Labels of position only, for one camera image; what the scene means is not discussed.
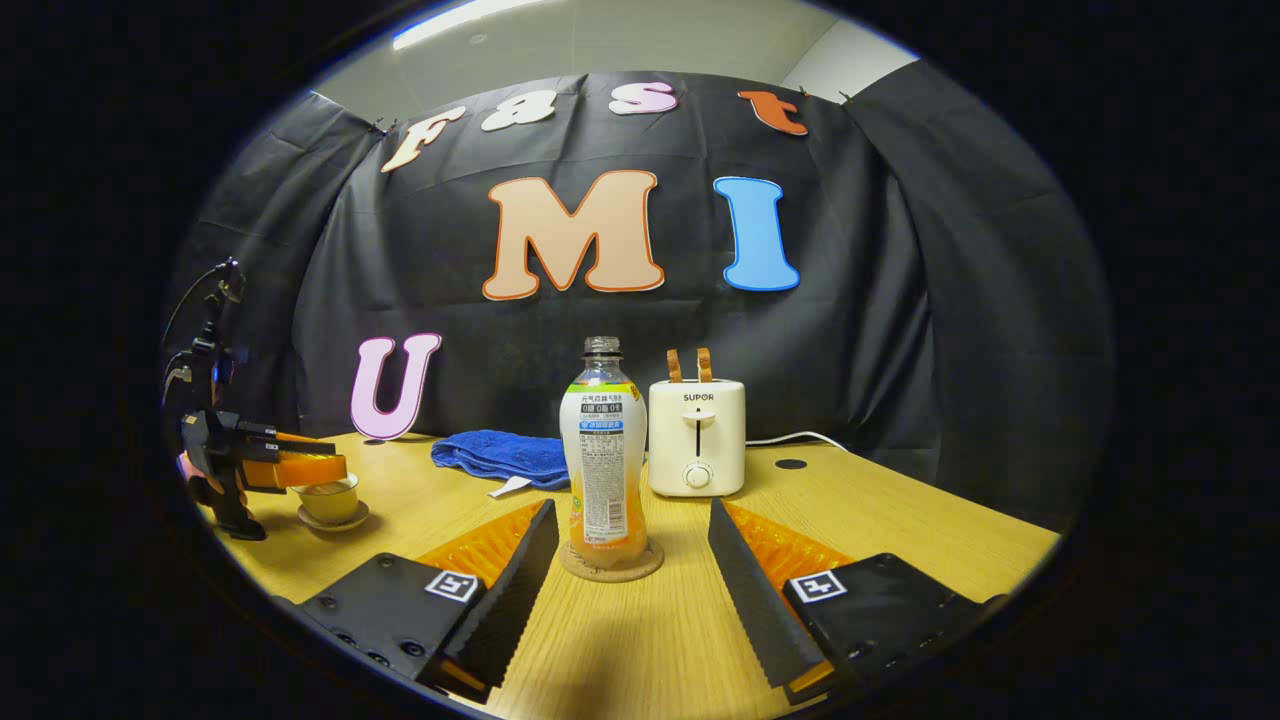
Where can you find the cream teacup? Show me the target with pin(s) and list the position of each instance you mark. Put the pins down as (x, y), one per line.
(335, 508)

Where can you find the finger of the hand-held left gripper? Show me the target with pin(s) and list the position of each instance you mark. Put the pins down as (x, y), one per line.
(258, 440)
(255, 472)

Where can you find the black backdrop cloth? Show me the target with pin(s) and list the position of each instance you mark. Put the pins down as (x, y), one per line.
(900, 300)

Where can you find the white toaster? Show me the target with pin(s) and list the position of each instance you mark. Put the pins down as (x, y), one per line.
(697, 440)

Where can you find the blue towel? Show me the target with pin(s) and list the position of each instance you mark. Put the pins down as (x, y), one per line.
(495, 455)

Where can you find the toast bread slice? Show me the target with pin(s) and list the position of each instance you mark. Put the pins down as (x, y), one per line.
(674, 366)
(705, 364)

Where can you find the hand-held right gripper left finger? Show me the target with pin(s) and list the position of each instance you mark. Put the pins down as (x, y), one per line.
(515, 590)

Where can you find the round cork coaster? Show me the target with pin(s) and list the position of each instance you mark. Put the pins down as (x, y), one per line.
(640, 568)

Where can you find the orange drink water bottle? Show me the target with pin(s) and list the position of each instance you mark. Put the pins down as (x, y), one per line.
(603, 450)

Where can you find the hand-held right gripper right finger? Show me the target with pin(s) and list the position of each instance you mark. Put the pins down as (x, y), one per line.
(750, 590)

